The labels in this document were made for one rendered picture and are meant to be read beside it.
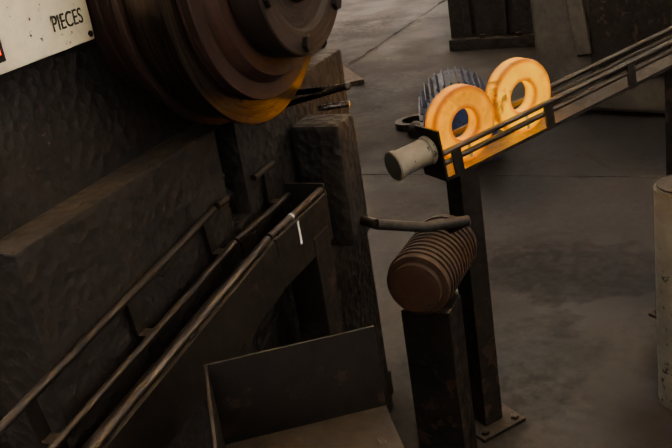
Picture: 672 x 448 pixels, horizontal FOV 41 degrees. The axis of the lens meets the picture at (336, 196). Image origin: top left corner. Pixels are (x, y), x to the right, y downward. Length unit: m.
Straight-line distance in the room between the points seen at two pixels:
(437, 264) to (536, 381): 0.66
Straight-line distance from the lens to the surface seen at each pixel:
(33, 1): 1.19
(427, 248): 1.70
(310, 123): 1.62
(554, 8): 4.08
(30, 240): 1.13
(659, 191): 1.93
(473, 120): 1.84
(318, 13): 1.38
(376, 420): 1.12
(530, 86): 1.93
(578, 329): 2.46
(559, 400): 2.19
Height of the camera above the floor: 1.25
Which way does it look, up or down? 21 degrees down
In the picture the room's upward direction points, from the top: 9 degrees counter-clockwise
